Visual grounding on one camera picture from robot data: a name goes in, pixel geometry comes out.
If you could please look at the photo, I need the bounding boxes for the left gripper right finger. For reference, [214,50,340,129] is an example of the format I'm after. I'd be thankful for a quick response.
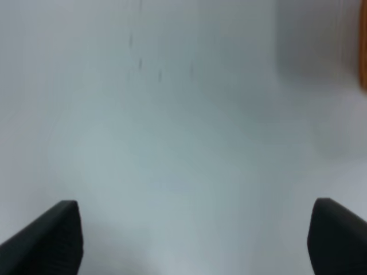
[307,198,366,275]

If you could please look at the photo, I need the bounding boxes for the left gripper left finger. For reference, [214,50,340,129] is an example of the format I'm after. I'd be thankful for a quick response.
[1,201,84,275]

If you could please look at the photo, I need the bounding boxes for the orange woven wicker basket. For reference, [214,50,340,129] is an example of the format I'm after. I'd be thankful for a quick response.
[358,0,366,92]

